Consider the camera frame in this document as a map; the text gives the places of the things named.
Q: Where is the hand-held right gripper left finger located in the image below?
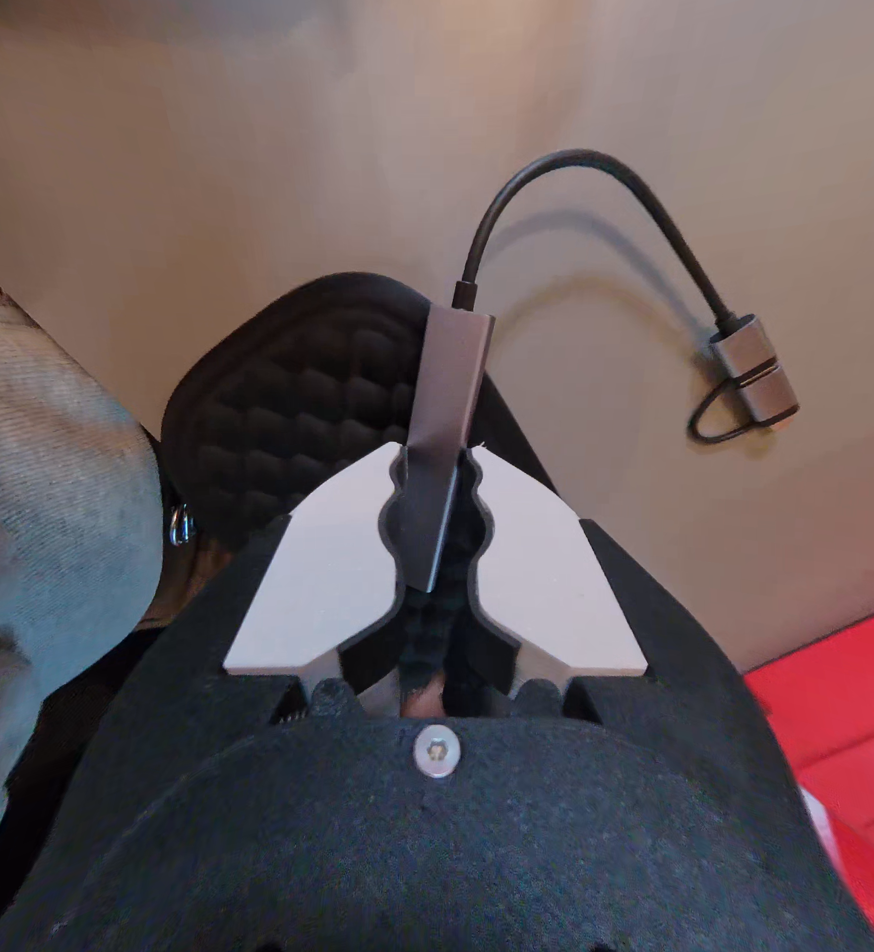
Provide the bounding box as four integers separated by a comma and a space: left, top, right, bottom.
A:
223, 441, 408, 684

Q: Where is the person's clothed body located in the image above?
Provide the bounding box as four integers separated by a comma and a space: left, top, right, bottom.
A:
0, 249, 166, 879

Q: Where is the grey usb hub with cable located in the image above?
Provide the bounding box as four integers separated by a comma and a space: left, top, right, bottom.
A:
398, 151, 800, 594

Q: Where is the black honeycomb cushion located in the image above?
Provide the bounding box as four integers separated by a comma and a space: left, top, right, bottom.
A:
160, 271, 557, 536

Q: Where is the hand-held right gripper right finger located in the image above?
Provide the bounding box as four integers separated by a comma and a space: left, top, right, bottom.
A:
465, 445, 648, 699

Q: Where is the red divided plastic bin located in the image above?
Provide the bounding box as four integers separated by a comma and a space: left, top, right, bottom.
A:
742, 602, 874, 952

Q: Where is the person's right hand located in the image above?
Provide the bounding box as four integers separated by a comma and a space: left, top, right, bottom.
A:
400, 669, 445, 718

